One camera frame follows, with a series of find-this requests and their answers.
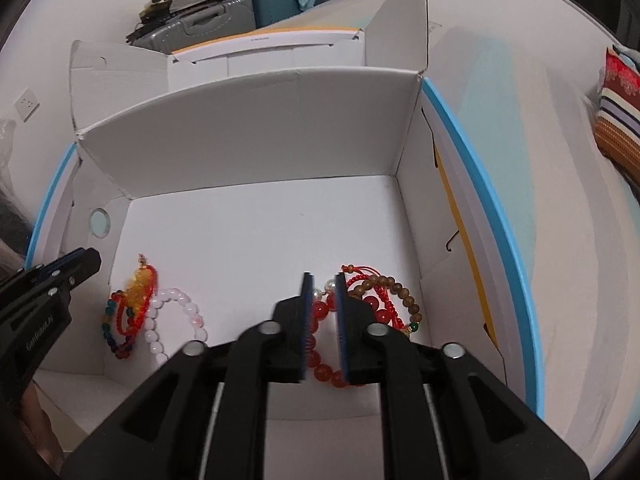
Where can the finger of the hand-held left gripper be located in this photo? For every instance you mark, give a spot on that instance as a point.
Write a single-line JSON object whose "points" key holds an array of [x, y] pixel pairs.
{"points": [[82, 267], [55, 264]]}

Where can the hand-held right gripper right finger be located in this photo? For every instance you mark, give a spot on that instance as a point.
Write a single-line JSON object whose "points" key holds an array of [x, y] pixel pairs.
{"points": [[341, 332]]}

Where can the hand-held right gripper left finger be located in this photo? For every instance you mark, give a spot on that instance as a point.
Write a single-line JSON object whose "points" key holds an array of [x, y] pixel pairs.
{"points": [[305, 340]]}

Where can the blue yellow white cardboard box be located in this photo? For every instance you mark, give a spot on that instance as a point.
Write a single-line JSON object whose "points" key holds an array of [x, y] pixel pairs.
{"points": [[250, 225]]}

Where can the person's left hand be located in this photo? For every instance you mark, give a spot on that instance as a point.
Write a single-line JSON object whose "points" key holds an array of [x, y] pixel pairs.
{"points": [[40, 430]]}

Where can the clear plastic bag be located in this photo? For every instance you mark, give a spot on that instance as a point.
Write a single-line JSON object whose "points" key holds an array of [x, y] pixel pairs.
{"points": [[6, 155]]}

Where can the grey suitcase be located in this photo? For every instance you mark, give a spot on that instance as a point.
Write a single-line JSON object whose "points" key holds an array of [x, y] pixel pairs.
{"points": [[210, 22]]}

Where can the folded striped blanket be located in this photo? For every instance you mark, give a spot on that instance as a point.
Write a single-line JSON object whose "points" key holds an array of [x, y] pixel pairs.
{"points": [[620, 120]]}

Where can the white wall socket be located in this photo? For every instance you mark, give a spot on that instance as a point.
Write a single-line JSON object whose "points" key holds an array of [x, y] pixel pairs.
{"points": [[26, 105]]}

